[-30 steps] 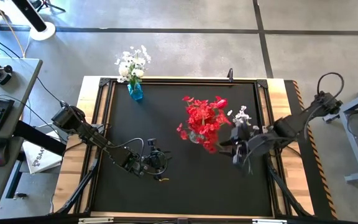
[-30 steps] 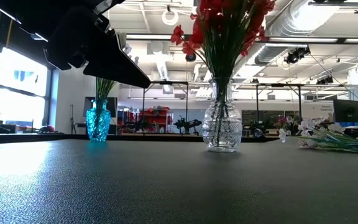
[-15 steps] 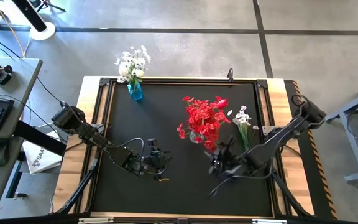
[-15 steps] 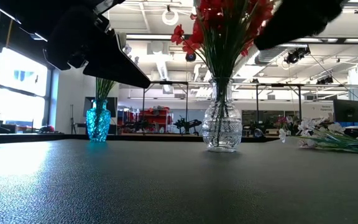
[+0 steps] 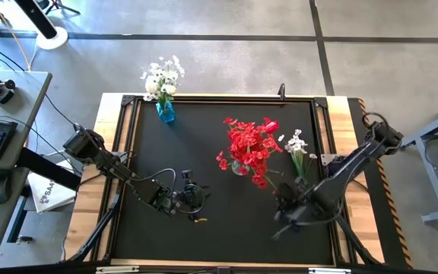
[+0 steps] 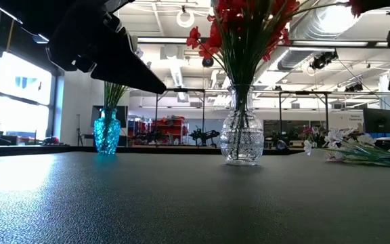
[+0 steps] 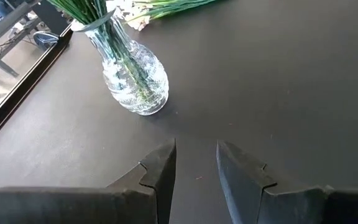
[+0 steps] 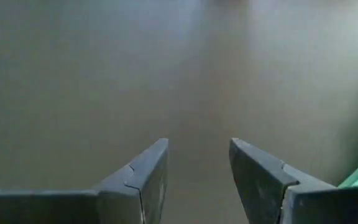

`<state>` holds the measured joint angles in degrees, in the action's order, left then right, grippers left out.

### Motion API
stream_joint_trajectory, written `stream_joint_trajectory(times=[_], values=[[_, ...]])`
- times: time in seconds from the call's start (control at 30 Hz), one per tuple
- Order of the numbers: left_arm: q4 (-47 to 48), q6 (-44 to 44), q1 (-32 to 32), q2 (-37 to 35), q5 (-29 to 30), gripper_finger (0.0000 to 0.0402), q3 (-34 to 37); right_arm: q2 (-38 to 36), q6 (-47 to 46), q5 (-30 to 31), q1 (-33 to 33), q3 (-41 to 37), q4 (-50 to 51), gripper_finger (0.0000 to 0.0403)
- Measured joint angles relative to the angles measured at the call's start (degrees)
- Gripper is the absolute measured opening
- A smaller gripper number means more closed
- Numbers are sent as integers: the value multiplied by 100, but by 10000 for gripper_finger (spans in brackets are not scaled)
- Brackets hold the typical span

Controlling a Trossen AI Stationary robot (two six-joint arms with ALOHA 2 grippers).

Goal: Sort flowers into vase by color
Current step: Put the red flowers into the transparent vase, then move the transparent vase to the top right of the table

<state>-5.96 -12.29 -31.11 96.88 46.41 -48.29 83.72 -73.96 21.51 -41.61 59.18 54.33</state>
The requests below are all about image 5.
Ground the black stand bar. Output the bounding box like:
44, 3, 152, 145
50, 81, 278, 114
13, 0, 59, 40

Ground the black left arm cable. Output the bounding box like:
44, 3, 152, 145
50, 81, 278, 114
127, 167, 178, 199

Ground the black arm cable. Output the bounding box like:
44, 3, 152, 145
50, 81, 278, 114
127, 167, 178, 199
361, 111, 389, 132

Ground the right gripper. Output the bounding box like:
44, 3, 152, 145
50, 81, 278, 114
274, 181, 319, 225

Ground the white round stand base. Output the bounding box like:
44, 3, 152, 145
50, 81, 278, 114
36, 26, 69, 50

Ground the yellow cable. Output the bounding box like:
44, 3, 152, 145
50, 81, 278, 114
0, 7, 32, 72

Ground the clear glass vase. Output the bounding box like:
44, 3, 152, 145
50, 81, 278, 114
230, 159, 250, 177

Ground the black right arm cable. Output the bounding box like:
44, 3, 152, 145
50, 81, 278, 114
361, 111, 389, 132

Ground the black flat bar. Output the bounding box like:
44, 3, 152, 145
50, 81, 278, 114
15, 146, 82, 192

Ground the black computer mouse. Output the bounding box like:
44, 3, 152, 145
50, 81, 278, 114
0, 171, 14, 205

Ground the black diagonal frame strut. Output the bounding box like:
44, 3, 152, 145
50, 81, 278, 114
66, 193, 123, 264
327, 212, 382, 266

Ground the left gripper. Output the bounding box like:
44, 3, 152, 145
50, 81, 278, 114
165, 170, 211, 222

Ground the blue glass vase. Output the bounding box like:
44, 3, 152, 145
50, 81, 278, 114
154, 99, 176, 123

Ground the black tripod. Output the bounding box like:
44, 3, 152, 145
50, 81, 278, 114
36, 0, 81, 16

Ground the white printed box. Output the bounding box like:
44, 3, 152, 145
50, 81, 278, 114
27, 159, 78, 214

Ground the hazard striped edge strip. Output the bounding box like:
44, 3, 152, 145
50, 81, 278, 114
348, 97, 414, 269

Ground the black table mat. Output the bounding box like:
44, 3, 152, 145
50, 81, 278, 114
111, 99, 336, 264

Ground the black metal table frame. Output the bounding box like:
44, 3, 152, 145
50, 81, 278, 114
66, 94, 383, 274

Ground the red artificial tulip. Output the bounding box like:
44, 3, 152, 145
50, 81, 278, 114
263, 119, 281, 134

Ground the silver metal bracket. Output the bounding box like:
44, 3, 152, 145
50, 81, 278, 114
309, 267, 352, 274
96, 265, 140, 274

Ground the grey metal table frame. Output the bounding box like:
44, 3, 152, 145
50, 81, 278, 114
395, 97, 438, 224

